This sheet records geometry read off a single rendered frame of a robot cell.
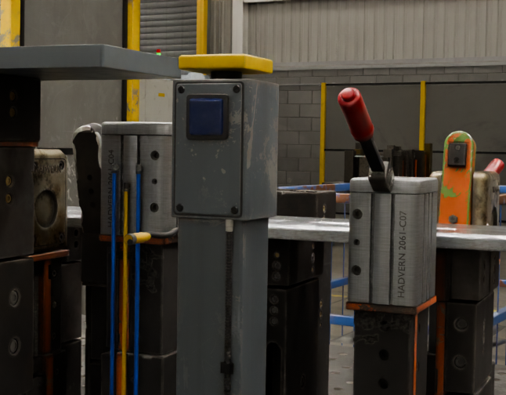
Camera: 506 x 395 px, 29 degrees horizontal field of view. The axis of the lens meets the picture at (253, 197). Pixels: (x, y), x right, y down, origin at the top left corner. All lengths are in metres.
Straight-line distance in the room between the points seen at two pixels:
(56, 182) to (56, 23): 3.45
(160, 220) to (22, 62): 0.24
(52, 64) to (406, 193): 0.33
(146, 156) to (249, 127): 0.23
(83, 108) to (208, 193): 3.93
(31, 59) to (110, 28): 4.08
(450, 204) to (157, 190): 0.40
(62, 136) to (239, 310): 3.82
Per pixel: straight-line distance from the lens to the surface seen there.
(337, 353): 1.88
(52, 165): 1.12
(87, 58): 0.80
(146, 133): 0.99
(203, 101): 0.78
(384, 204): 0.90
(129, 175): 1.00
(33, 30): 4.44
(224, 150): 0.78
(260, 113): 0.79
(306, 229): 1.05
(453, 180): 1.23
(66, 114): 4.61
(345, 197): 3.04
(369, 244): 0.91
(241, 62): 0.78
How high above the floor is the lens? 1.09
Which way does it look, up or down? 3 degrees down
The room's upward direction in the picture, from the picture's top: 1 degrees clockwise
